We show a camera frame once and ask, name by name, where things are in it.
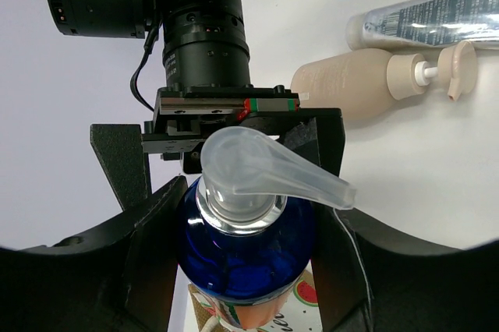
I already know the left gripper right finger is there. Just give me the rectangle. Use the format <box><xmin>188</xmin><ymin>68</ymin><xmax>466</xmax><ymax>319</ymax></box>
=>
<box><xmin>312</xmin><ymin>204</ymin><xmax>498</xmax><ymax>331</ymax></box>

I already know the beige pump lotion bottle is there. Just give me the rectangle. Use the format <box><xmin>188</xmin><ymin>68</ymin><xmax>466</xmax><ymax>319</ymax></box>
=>
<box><xmin>291</xmin><ymin>41</ymin><xmax>478</xmax><ymax>121</ymax></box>

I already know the silver toothpaste tube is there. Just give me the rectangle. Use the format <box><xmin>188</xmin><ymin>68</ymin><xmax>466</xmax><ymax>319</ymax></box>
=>
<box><xmin>345</xmin><ymin>0</ymin><xmax>498</xmax><ymax>51</ymax></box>

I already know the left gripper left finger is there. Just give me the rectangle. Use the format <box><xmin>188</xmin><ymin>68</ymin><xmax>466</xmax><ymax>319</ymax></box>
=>
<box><xmin>1</xmin><ymin>176</ymin><xmax>187</xmax><ymax>331</ymax></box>

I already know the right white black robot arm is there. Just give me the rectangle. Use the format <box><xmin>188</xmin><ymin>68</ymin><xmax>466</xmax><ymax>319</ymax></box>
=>
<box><xmin>48</xmin><ymin>0</ymin><xmax>345</xmax><ymax>209</ymax></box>

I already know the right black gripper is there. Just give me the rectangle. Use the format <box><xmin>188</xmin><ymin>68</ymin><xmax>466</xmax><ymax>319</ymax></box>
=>
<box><xmin>90</xmin><ymin>86</ymin><xmax>345</xmax><ymax>210</ymax></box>

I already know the orange blue spray bottle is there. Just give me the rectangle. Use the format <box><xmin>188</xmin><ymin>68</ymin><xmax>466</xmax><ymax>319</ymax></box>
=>
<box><xmin>175</xmin><ymin>126</ymin><xmax>356</xmax><ymax>309</ymax></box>

